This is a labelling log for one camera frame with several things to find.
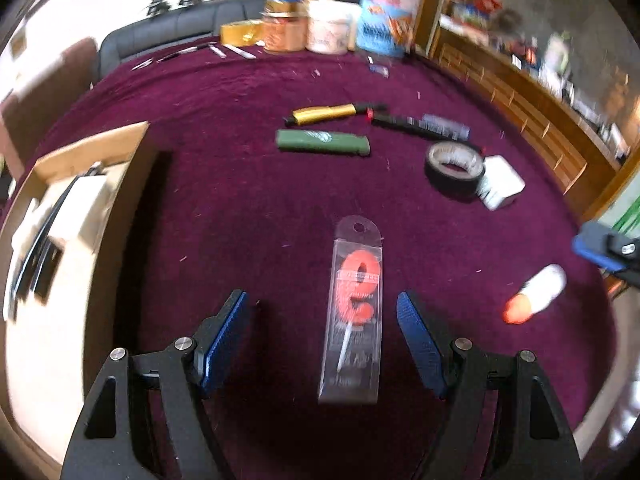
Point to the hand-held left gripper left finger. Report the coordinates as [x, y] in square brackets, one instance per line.
[222, 340]

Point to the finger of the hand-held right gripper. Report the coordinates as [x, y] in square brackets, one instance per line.
[592, 247]

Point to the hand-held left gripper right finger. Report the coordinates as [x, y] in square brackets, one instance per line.
[420, 340]

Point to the white bottle orange cap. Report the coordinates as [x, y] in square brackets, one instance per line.
[545, 282]

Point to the clear packaged red candle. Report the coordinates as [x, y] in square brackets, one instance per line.
[352, 290]

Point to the small white box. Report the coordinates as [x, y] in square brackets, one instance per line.
[502, 182]

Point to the cardboard box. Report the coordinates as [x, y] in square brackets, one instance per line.
[65, 335]

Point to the black tape roll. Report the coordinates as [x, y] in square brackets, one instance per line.
[440, 180]

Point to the black case gold band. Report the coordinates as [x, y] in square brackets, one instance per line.
[47, 265]

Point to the white plastic card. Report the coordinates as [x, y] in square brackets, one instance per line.
[87, 200]

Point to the black marker red cap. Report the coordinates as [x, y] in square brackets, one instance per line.
[400, 121]

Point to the dark green lighter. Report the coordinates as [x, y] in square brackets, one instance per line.
[320, 141]

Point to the yellow black pen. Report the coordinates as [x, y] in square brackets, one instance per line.
[320, 114]

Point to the green striped object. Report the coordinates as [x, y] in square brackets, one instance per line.
[625, 215]

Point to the wooden cabinet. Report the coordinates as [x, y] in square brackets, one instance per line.
[540, 120]

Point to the white kettle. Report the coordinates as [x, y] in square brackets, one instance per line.
[557, 55]

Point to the colourful box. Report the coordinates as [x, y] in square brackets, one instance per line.
[475, 7]

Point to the metal tweezers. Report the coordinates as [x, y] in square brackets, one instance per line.
[141, 64]

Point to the short silver craft knife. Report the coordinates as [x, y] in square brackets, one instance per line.
[216, 51]

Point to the thin black pen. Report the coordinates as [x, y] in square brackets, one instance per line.
[182, 52]

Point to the clear jar blue label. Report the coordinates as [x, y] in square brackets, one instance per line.
[380, 25]

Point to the brown chair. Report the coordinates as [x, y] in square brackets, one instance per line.
[50, 85]

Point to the yellow tape roll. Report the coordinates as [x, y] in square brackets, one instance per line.
[240, 32]

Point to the jar with orange label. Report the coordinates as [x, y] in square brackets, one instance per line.
[284, 35]

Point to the dark leather sofa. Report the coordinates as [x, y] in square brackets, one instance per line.
[165, 30]

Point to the white plastic tub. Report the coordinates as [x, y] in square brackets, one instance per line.
[327, 30]

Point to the wooden door frame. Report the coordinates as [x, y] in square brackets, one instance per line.
[440, 0]

